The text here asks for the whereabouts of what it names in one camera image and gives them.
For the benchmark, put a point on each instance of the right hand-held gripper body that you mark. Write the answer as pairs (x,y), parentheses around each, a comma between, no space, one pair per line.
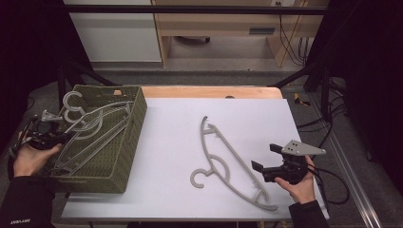
(301,148)

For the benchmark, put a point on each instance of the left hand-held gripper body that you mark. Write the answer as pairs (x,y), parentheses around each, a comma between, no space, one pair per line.
(44,136)

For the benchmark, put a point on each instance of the grey plastic clothes hanger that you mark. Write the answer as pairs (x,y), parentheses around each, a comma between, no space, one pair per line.
(66,100)
(206,152)
(95,145)

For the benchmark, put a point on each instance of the green woven basket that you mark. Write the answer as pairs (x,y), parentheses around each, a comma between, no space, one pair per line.
(126,158)

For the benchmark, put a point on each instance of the person's left hand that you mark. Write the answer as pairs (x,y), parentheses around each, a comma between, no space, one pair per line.
(30,161)

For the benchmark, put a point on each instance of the person's right hand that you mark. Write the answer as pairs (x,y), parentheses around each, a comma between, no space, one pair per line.
(302,191)

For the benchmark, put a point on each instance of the yellow and black tool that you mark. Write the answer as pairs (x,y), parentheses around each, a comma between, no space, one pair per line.
(297,99)

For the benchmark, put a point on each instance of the black curtain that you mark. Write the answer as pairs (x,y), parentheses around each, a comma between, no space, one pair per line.
(374,79)
(31,63)

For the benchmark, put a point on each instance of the white table cover sheet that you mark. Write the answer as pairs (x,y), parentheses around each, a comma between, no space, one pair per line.
(177,126)

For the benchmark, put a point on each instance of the wooden table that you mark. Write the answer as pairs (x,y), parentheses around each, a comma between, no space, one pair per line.
(206,91)

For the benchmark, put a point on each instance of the white cabinet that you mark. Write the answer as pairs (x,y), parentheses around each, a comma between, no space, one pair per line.
(117,34)

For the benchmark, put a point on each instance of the light wooden desk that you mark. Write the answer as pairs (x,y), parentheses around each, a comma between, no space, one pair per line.
(215,23)

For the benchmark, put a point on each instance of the black frame strut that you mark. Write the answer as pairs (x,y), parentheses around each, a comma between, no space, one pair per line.
(62,85)
(324,91)

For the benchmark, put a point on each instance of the aluminium rail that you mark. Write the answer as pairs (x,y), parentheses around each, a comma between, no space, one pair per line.
(355,186)

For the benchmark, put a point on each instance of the black horizontal frame bar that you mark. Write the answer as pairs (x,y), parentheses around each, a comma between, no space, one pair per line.
(190,9)

